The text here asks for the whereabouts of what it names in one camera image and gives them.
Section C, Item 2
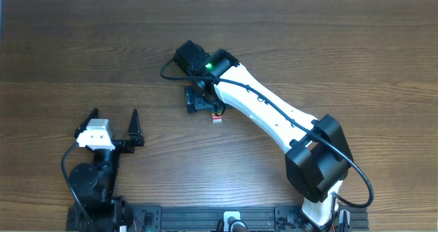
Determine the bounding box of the mounting rail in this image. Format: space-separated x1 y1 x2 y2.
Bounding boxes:
66 204 370 232

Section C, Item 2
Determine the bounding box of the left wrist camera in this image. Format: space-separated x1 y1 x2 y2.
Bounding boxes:
75 118 116 151

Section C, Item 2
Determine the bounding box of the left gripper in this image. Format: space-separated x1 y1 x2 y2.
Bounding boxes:
74 107 145 154

